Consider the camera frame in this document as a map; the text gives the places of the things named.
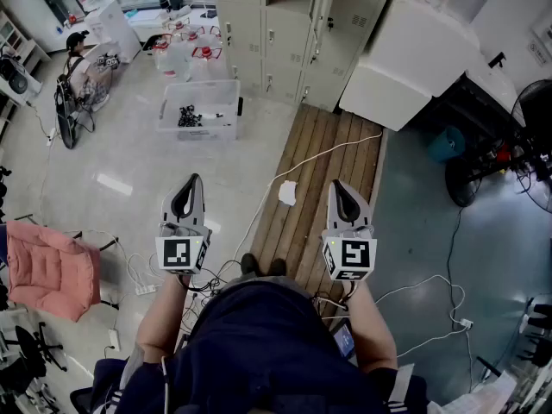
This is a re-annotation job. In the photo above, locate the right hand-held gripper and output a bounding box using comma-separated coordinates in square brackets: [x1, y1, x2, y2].
[322, 179, 379, 282]

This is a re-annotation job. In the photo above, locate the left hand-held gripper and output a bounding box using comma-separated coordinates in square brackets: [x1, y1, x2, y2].
[154, 173, 212, 275]

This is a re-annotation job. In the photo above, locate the beige metal locker cabinet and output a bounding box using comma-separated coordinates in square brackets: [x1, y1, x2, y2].
[210, 0, 400, 114]

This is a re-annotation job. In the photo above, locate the grey metal locker door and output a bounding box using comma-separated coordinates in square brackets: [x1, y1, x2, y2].
[308, 0, 336, 33]

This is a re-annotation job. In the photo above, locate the person's right forearm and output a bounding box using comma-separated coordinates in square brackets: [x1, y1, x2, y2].
[344, 279, 398, 374]

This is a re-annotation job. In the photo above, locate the person's left forearm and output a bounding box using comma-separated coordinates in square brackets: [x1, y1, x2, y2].
[135, 272, 204, 364]

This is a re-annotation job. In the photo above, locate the clear plastic storage bin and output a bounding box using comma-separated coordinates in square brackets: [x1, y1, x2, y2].
[155, 78, 245, 142]

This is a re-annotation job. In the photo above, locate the wooden plank platform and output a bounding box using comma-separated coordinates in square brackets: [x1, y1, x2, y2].
[249, 103, 389, 305]

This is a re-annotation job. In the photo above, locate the crumpled white paper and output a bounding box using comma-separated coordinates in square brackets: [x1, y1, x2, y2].
[278, 179, 298, 208]

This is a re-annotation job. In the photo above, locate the person's left black shoe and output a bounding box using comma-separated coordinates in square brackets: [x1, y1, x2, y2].
[240, 252, 262, 277]

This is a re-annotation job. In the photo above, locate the pile of black small parts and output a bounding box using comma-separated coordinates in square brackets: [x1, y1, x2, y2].
[177, 104, 204, 128]

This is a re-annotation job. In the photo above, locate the black standing fan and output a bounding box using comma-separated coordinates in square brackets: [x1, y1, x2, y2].
[443, 78, 552, 215]

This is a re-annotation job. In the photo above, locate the teal bucket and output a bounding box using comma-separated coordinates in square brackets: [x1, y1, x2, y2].
[428, 125, 467, 165]

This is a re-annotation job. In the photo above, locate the black phone with lit screen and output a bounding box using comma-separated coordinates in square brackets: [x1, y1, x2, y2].
[331, 320, 357, 361]

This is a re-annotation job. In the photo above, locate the pink cushioned chair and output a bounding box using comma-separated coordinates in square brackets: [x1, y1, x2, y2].
[4, 219, 120, 323]

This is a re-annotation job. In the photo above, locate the person's body in navy clothes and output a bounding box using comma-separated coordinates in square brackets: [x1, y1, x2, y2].
[71, 273, 432, 414]

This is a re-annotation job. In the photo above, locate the black waste bin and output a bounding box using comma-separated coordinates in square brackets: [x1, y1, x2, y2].
[141, 32, 173, 53]

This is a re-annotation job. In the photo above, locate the white low table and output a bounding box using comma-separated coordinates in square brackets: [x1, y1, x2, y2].
[124, 5, 219, 42]

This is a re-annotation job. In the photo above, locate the white water dispenser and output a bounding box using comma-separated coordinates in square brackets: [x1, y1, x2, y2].
[84, 0, 143, 65]

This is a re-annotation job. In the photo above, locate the black office chair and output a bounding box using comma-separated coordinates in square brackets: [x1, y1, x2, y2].
[0, 321, 69, 405]

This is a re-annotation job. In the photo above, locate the white shelf desk unit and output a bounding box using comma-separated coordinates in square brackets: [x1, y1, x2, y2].
[0, 10, 52, 107]

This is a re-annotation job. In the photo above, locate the long white cable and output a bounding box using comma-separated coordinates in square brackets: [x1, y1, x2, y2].
[230, 130, 384, 271]

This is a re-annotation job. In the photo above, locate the white floor cable with adapter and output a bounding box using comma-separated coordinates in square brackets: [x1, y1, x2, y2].
[373, 273, 475, 390]

